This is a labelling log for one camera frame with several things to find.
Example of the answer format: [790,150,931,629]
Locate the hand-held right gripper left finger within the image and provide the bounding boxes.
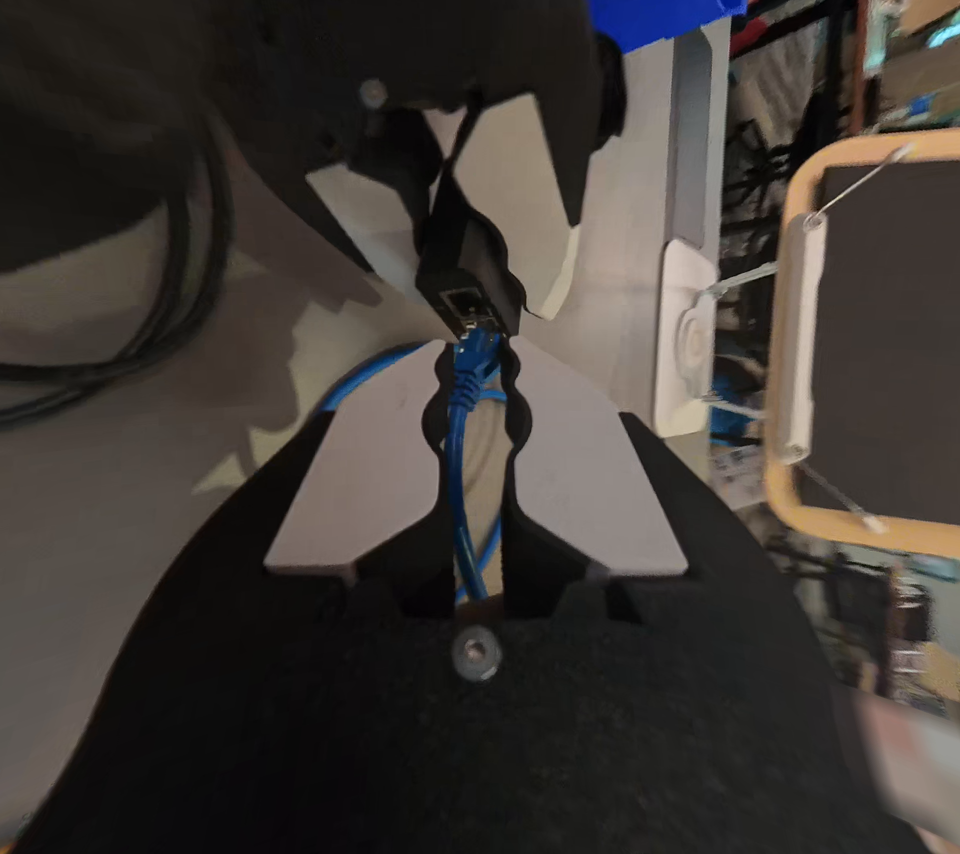
[264,340,456,617]

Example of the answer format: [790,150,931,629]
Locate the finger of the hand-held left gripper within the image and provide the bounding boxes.
[448,92,584,322]
[306,157,456,341]

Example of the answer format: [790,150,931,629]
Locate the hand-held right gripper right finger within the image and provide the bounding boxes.
[499,337,689,617]

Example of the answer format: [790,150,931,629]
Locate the black ethernet adapter box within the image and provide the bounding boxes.
[414,173,528,339]

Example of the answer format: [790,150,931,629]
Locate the blue ethernet cable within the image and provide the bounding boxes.
[321,329,505,604]

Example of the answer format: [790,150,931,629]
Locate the black ethernet cable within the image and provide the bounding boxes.
[0,112,235,424]

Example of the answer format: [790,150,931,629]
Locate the white stand base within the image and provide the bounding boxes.
[651,238,723,437]

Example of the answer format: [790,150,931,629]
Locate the dark grey desk cable hatch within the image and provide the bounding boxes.
[669,33,715,249]

